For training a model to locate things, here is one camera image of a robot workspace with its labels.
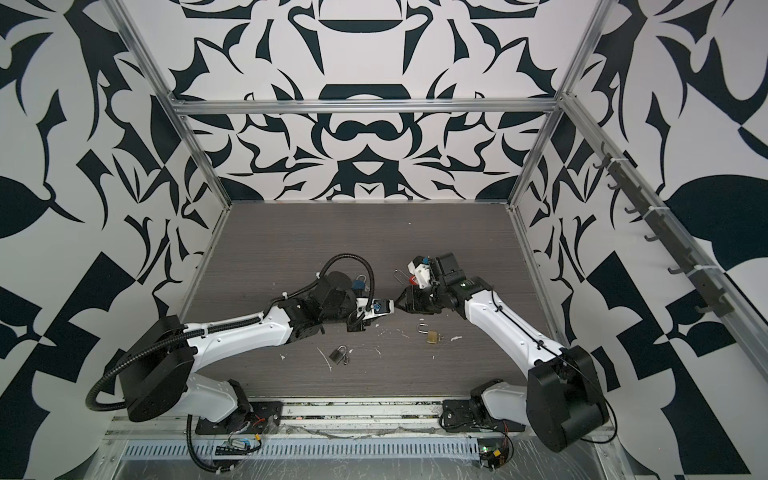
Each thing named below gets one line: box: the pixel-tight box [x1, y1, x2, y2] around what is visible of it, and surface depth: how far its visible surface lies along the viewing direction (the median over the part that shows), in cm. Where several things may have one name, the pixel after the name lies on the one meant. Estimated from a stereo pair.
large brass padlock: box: [416, 323, 444, 345], surface depth 89 cm
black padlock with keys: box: [329, 344, 350, 366], surface depth 86 cm
